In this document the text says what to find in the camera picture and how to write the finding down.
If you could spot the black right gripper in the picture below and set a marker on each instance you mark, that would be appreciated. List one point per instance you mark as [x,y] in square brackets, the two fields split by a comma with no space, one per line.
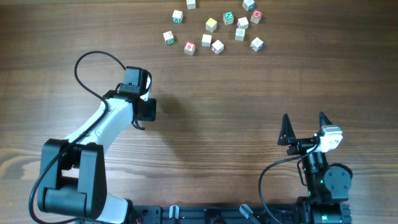
[301,143]

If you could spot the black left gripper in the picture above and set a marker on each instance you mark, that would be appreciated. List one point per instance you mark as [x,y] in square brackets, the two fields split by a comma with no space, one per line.
[147,109]

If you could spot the number 8 wooden block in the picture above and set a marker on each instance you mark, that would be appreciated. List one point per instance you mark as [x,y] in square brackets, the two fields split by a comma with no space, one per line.
[240,34]

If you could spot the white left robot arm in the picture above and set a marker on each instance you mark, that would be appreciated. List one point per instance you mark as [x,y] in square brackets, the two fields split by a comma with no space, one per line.
[72,178]

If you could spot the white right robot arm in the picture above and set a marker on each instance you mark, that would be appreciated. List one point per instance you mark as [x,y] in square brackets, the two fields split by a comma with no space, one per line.
[328,185]

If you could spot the green Z letter block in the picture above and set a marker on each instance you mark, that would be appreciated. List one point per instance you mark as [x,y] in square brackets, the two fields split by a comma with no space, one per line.
[169,38]

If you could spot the red 6 number block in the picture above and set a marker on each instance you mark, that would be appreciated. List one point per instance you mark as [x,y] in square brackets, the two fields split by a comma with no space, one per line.
[189,48]

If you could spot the green A letter block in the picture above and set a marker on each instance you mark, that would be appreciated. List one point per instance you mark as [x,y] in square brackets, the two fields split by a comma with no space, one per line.
[177,16]

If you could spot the red M letter block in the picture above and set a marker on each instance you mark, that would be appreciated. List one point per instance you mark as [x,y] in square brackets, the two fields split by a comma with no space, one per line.
[206,40]

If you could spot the leaf picture wooden block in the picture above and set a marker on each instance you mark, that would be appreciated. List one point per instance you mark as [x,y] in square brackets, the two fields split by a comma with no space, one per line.
[217,47]

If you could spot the yellow S letter block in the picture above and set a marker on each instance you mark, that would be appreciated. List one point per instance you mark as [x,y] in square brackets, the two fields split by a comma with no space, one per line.
[211,25]

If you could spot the plain L letter block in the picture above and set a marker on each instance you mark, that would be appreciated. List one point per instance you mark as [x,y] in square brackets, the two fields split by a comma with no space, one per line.
[191,4]

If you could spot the blue X letter block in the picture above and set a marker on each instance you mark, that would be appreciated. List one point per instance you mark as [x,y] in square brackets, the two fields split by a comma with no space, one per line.
[257,44]

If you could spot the green N letter block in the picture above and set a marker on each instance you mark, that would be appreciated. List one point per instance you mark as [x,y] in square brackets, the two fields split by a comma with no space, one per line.
[228,18]

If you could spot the plain wooden picture block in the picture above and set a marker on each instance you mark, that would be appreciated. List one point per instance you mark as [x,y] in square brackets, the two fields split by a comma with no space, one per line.
[243,23]

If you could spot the red W letter block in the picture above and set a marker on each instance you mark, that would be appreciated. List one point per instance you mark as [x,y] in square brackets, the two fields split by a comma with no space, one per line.
[256,16]

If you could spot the blue letter wooden block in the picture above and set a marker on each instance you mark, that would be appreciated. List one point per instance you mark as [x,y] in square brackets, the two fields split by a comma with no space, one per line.
[248,5]

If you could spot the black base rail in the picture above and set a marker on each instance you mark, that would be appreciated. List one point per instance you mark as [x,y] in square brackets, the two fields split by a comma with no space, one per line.
[280,213]

